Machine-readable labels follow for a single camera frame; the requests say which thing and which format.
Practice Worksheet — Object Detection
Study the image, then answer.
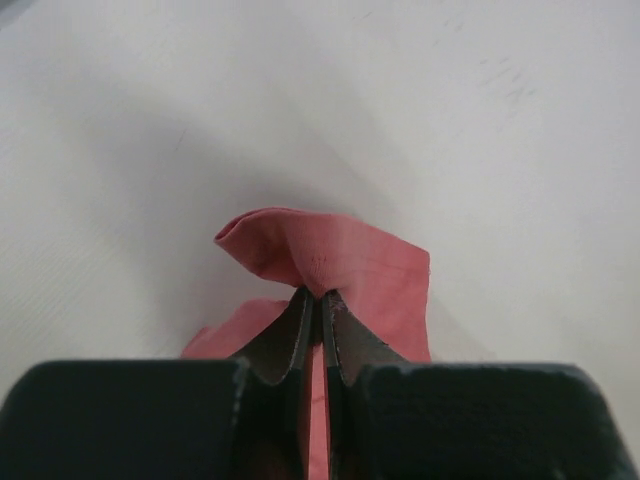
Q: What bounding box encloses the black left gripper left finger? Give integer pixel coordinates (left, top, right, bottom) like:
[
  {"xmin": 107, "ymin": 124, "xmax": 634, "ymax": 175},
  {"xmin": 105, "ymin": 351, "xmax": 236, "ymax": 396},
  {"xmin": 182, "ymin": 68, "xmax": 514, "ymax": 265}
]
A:
[{"xmin": 1, "ymin": 288, "xmax": 314, "ymax": 479}]

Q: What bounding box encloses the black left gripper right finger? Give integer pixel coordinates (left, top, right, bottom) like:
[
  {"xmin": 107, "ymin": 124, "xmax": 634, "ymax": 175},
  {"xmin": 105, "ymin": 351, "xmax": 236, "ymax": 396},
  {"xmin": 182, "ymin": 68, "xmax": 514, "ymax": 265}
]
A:
[{"xmin": 320, "ymin": 291, "xmax": 639, "ymax": 479}]

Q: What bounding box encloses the pink t shirt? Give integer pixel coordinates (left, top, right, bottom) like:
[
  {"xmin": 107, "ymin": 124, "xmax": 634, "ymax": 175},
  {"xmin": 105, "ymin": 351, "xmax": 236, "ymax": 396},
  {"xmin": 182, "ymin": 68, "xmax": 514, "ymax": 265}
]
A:
[{"xmin": 182, "ymin": 207, "xmax": 431, "ymax": 479}]

